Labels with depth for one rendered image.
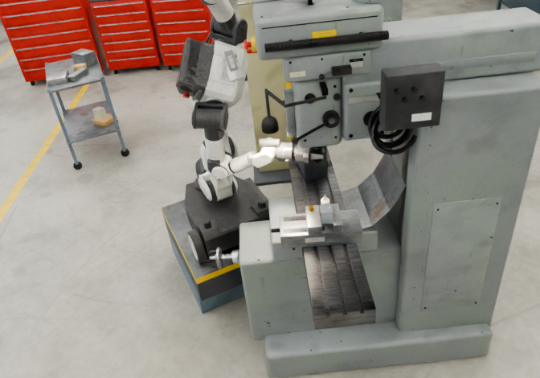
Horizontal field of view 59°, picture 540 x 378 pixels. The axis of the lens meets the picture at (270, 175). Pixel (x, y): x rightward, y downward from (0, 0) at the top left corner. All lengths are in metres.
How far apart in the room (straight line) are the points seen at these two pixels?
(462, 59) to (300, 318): 1.52
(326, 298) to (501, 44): 1.18
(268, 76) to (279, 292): 1.92
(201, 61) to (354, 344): 1.63
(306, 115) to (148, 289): 1.92
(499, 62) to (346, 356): 1.62
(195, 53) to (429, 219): 1.27
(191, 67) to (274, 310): 1.30
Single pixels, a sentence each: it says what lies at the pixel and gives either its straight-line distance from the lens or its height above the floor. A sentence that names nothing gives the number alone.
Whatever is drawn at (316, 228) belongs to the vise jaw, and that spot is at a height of 1.05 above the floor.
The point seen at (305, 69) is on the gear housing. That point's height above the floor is 1.68.
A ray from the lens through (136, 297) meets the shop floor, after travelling 3.43.
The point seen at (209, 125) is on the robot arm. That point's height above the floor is 1.40.
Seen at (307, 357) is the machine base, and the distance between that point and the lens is 2.70.
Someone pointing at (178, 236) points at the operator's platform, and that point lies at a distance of 3.15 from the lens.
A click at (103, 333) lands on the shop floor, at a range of 3.31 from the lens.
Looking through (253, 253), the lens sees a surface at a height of 0.75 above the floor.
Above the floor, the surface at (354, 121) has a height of 1.44.
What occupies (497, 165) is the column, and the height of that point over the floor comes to 1.22.
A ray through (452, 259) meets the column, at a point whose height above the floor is 0.71.
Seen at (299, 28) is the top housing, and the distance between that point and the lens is 1.81.
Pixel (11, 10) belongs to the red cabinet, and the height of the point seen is 1.03.
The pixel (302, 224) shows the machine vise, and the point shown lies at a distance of 2.11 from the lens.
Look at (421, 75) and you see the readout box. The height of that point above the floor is 1.72.
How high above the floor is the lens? 2.38
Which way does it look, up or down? 34 degrees down
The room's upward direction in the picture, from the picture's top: 6 degrees counter-clockwise
